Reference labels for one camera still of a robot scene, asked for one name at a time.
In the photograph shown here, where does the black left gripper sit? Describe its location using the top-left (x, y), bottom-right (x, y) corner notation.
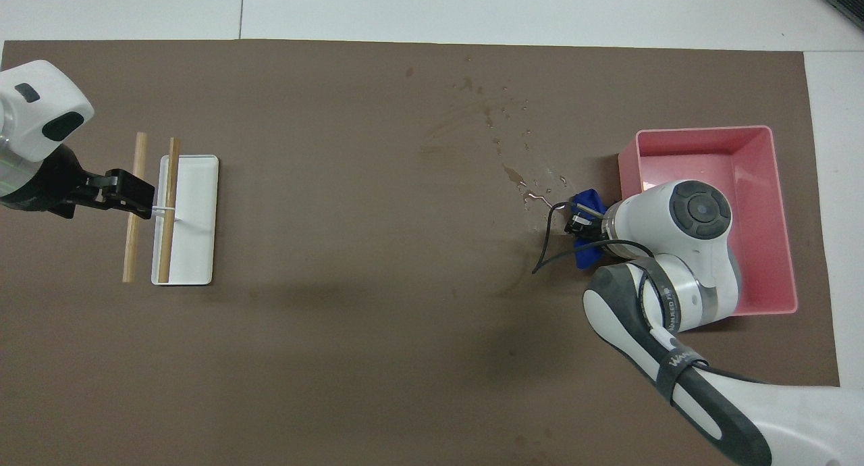
top-left (19, 145), bottom-right (156, 220)

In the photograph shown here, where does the pink plastic bin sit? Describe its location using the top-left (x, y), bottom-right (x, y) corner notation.
top-left (618, 125), bottom-right (799, 316)

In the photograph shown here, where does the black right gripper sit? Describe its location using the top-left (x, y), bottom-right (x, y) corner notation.
top-left (565, 206), bottom-right (615, 251)

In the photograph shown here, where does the wooden rack dowel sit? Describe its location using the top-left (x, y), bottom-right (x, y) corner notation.
top-left (157, 138), bottom-right (182, 284)
top-left (122, 132), bottom-right (148, 283)

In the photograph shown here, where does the blue towel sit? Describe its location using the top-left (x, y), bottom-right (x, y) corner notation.
top-left (569, 189), bottom-right (608, 269)

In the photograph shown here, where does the white towel rack base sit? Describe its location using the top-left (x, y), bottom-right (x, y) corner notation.
top-left (151, 155), bottom-right (220, 286)

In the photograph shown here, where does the brown table mat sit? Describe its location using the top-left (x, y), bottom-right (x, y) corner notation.
top-left (0, 39), bottom-right (841, 466)

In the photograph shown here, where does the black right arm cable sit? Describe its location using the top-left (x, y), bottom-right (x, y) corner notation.
top-left (532, 201), bottom-right (655, 275)

